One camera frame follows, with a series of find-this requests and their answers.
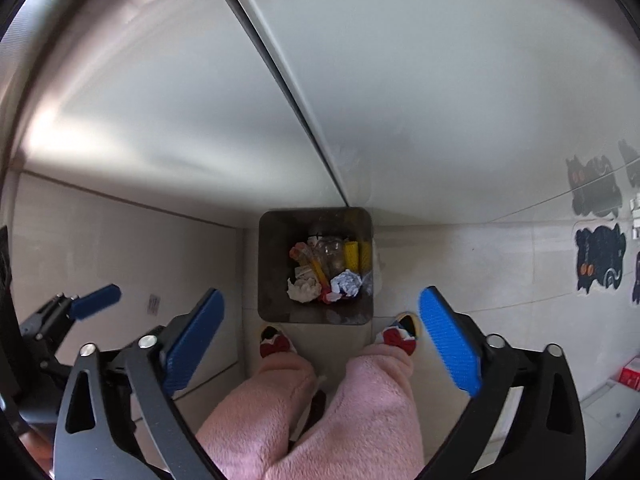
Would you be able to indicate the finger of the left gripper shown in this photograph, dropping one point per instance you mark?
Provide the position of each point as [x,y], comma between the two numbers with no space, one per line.
[95,302]

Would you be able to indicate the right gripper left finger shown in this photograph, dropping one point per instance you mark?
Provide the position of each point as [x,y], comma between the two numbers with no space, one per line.
[170,450]

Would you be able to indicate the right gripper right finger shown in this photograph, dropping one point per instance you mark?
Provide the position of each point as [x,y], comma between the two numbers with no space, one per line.
[546,439]

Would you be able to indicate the white tissue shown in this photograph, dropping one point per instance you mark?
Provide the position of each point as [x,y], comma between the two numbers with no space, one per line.
[304,290]

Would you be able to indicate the red white snack wrapper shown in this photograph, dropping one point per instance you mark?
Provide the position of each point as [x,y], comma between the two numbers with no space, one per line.
[330,295]

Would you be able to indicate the clear plastic bottle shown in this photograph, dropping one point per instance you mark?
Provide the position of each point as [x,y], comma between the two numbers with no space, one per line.
[329,251]

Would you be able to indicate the yellow foam net sleeve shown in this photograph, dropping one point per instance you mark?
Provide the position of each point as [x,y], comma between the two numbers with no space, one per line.
[351,256]

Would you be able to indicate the dark square trash bin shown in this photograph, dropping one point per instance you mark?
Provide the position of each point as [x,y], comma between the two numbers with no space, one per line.
[279,231]

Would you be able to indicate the pink fleece left leg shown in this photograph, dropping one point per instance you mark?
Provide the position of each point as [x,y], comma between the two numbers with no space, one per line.
[248,432]

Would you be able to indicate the pink fleece leg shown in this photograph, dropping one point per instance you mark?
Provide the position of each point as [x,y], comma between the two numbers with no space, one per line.
[371,429]
[248,432]

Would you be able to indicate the left red slipper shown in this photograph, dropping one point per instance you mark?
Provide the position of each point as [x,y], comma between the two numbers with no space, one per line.
[273,340]

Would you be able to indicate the pink fleece right leg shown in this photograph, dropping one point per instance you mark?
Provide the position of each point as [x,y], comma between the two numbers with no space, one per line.
[371,429]

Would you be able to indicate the black cat floor sticker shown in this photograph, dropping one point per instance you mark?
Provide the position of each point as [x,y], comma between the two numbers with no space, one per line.
[599,257]

